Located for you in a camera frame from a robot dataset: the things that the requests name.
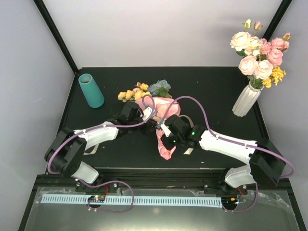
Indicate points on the right black frame post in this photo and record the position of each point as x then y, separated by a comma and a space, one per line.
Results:
284, 5

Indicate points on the left black frame post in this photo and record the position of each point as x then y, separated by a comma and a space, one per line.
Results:
56, 34

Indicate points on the teal conical vase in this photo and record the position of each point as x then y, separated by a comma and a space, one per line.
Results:
91, 91

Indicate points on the yellow and blue flower bunch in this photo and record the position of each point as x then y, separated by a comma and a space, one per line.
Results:
159, 89

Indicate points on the black aluminium rail base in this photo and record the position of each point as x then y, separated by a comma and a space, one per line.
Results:
208, 180

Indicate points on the left small circuit board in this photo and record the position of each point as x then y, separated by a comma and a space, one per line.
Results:
96, 199

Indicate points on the light blue slotted cable duct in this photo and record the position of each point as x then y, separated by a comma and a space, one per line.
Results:
136, 200

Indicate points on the right small circuit board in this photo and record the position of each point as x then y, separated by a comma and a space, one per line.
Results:
232, 200

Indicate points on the black frame post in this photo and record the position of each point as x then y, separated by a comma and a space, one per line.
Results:
56, 34
284, 5

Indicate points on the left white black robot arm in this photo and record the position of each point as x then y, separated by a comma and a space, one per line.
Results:
65, 155

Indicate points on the cream printed ribbon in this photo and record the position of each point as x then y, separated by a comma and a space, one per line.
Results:
187, 152

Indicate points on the small circuit board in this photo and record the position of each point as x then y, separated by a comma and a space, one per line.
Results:
96, 199
232, 200

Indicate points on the pink and white rose bouquet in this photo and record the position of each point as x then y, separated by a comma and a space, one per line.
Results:
261, 59

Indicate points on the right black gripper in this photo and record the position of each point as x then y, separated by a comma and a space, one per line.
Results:
168, 146

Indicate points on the white ribbed vase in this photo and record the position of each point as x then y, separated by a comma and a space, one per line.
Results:
246, 100

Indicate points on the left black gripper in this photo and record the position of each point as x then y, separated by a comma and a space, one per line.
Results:
147, 130

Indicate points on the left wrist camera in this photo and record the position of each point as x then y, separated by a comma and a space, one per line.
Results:
148, 113

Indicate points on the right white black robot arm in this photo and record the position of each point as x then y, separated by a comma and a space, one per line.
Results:
263, 164

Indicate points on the pink wrapping paper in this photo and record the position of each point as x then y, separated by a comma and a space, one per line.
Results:
161, 106

